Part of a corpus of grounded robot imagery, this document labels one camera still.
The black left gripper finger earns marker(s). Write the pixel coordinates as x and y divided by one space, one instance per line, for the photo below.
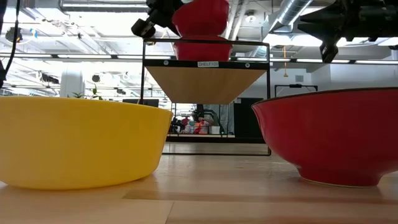
175 28

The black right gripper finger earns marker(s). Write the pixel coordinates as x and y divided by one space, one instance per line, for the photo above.
323 18
320 33

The yellow plastic mini bowl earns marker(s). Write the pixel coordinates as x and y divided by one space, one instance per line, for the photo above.
77 143

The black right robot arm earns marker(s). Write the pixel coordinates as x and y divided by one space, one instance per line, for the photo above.
388 18

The black computer monitor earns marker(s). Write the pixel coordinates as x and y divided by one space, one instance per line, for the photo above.
146 102

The white curtain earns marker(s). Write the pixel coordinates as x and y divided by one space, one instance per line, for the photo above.
222 115

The person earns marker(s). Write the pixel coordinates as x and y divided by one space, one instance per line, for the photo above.
202 124

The green potted plant white pot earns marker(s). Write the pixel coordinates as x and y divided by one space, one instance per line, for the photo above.
94 91

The black cabinet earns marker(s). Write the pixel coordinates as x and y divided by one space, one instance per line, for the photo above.
247 121

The white pillar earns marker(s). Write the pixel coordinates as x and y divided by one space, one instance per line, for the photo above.
72 84

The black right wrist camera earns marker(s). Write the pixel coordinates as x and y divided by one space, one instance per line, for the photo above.
329 52

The silver ventilation duct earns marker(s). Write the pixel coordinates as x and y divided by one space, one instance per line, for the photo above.
290 12

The black metal rig frame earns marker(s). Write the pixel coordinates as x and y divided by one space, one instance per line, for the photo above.
295 86

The wooden shelf with black frame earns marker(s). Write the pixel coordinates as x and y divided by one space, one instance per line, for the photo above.
203 84

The black aluminium table frame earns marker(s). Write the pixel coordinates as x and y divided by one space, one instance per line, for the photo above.
217 140

